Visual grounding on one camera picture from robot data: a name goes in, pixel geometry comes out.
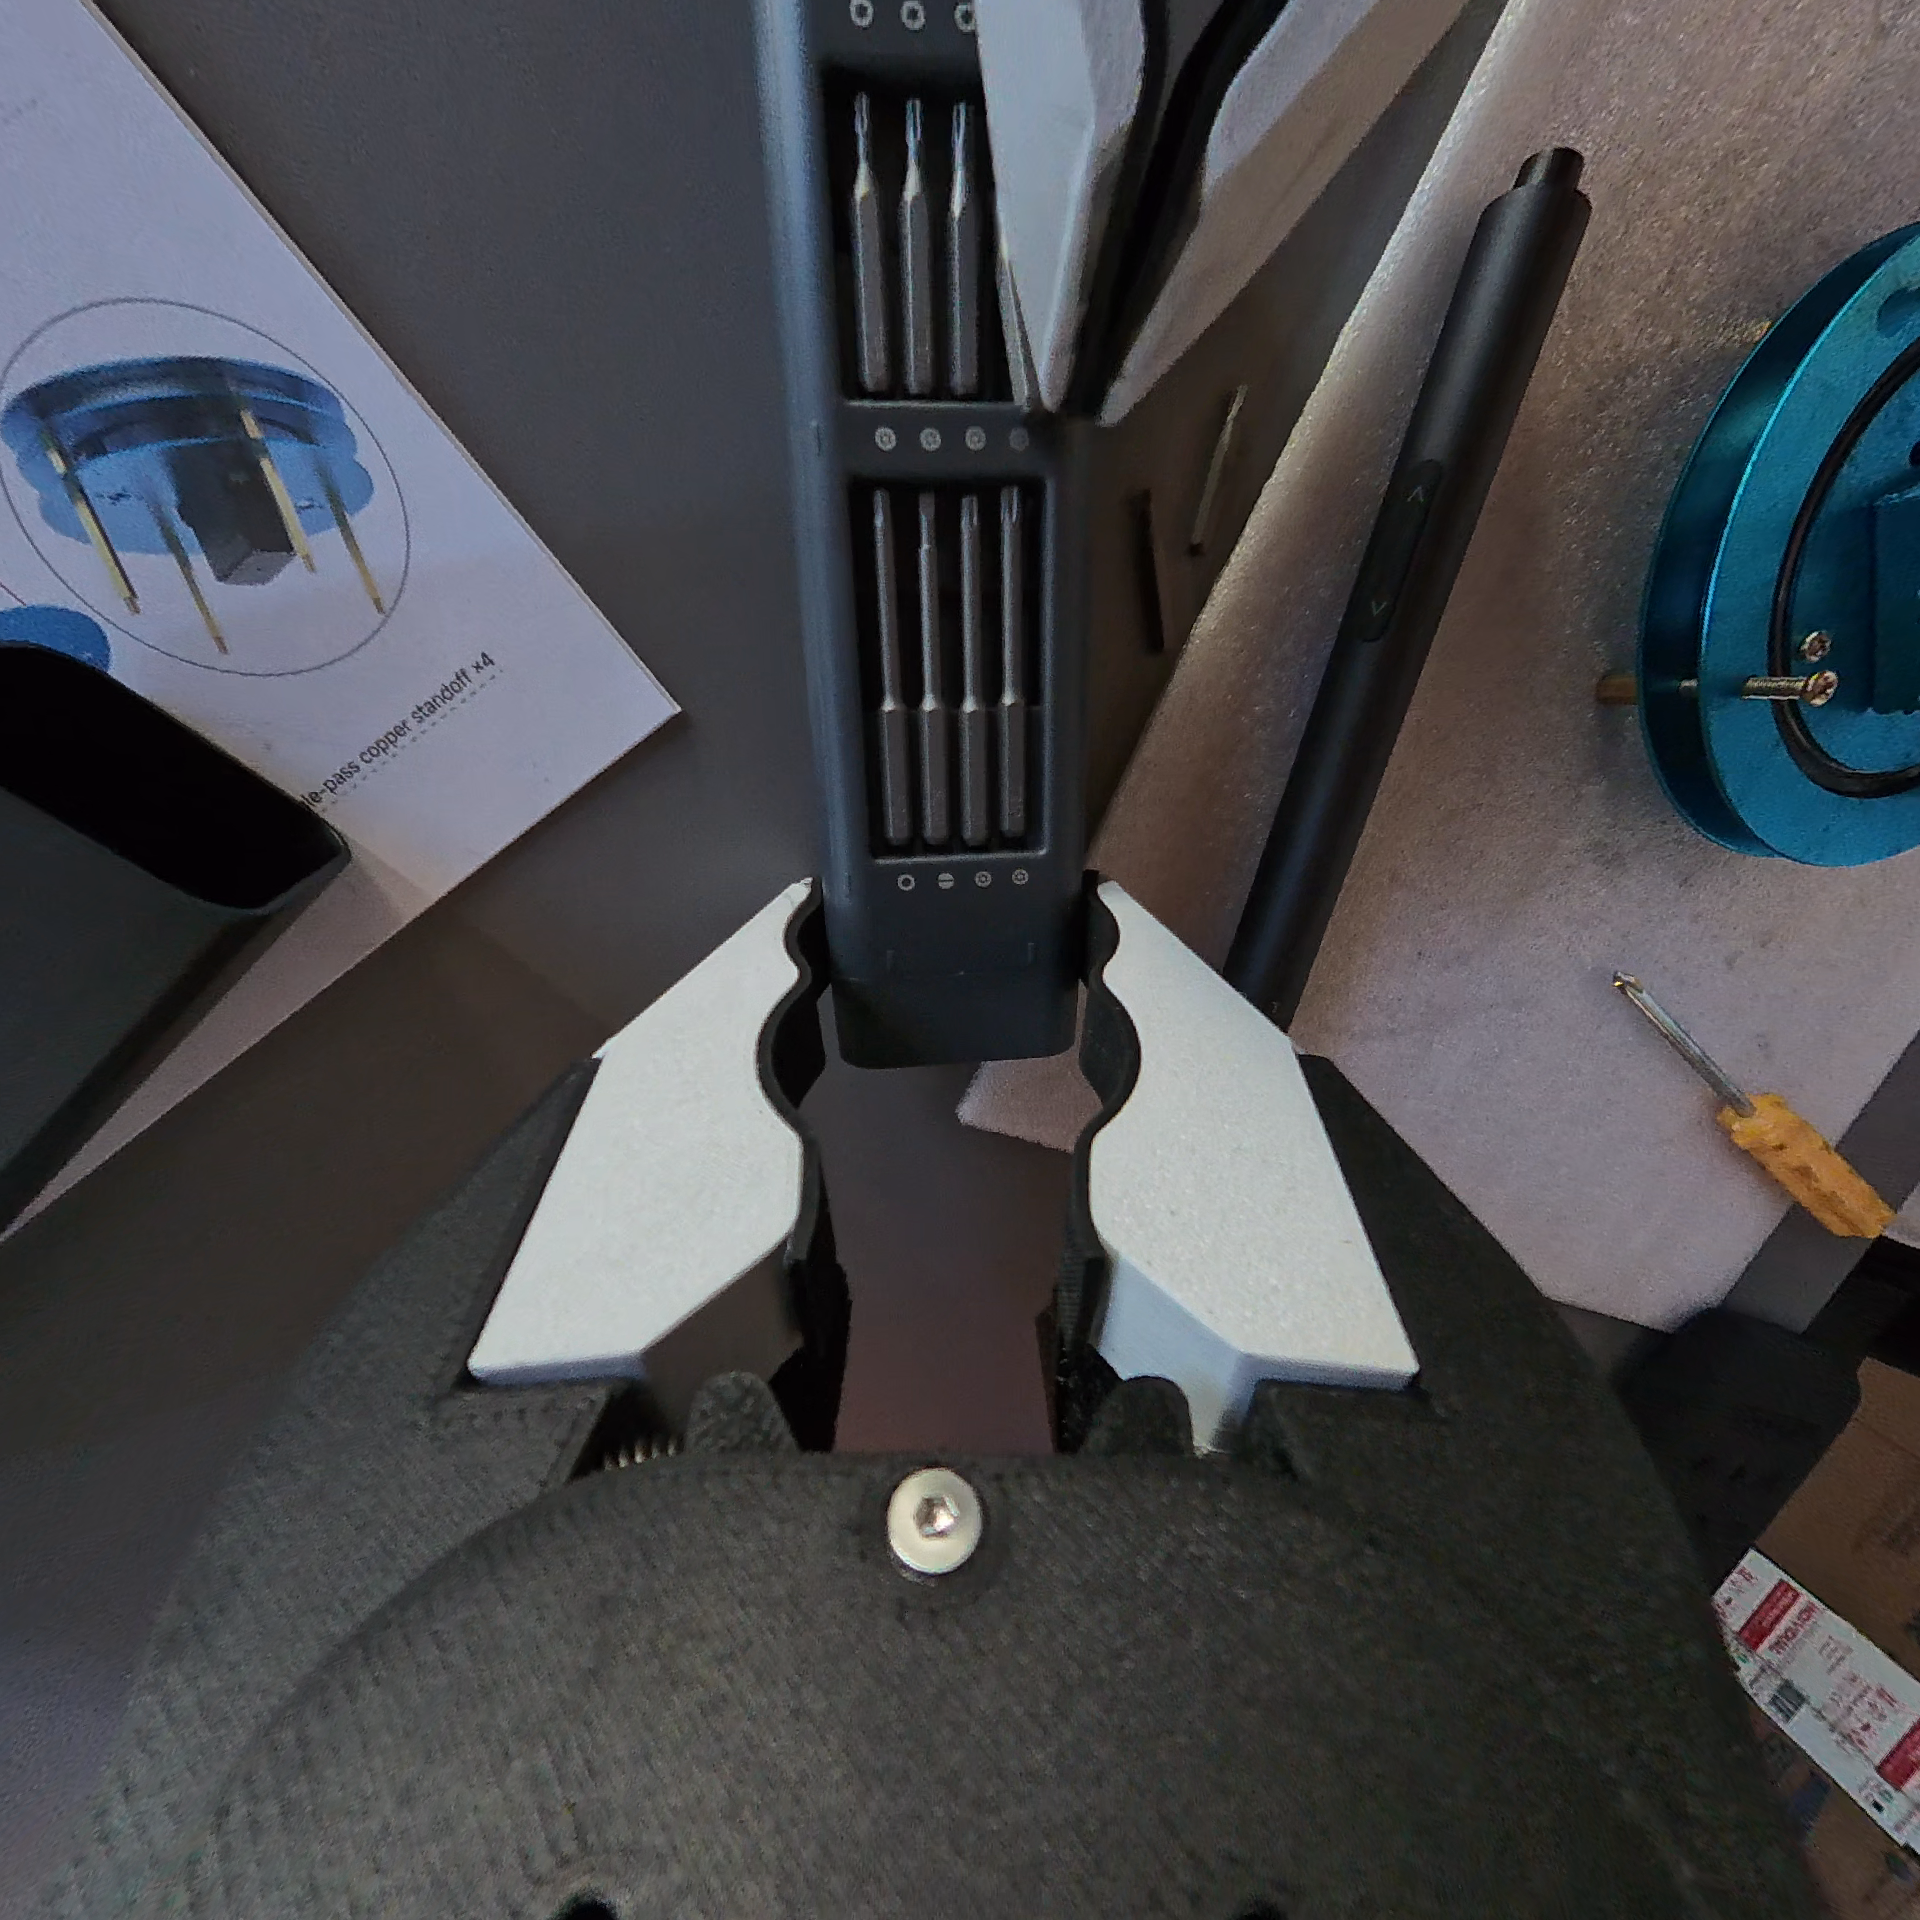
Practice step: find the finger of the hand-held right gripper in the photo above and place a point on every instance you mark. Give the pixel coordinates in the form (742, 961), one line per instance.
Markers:
(1289, 105)
(1051, 148)

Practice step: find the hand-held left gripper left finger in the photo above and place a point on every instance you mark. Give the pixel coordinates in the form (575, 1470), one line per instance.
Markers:
(661, 1201)

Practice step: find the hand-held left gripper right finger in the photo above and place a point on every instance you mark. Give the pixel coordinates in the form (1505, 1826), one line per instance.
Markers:
(1230, 1201)

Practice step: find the black screwdriver bit holder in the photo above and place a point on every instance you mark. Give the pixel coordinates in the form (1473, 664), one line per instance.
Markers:
(953, 991)

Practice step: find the black electric screwdriver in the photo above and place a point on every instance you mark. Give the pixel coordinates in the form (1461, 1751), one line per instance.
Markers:
(1441, 451)

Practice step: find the blue round metal base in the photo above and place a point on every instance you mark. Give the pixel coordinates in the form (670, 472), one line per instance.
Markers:
(1711, 600)

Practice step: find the grey desk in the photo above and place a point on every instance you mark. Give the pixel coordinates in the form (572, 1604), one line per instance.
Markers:
(600, 299)

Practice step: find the silver screwdriver bit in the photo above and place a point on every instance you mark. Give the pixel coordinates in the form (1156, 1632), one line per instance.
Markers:
(1219, 474)

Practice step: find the white foam sheet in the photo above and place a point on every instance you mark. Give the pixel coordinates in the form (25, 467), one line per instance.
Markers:
(1575, 902)

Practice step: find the instruction sheet blue prints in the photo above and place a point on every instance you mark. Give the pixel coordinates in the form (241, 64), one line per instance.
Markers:
(452, 225)

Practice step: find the dark grey case sleeve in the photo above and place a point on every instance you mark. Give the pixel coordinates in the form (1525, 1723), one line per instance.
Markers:
(120, 902)

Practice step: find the brown cardboard box red label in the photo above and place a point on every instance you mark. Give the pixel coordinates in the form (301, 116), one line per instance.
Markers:
(1862, 1470)

